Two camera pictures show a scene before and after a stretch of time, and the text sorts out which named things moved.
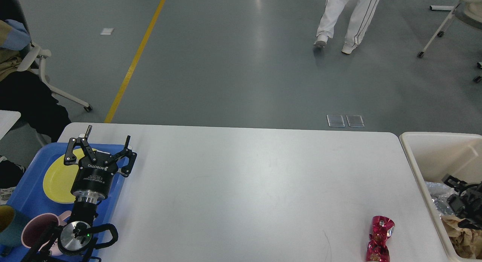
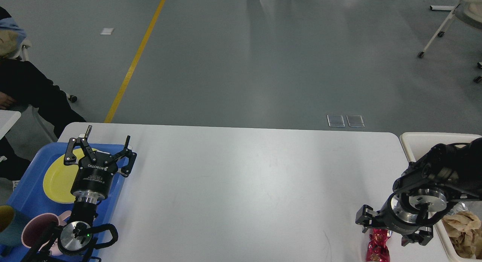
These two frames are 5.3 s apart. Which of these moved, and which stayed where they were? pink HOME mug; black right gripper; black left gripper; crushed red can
Moved: black right gripper
Stayed: crushed red can; pink HOME mug; black left gripper
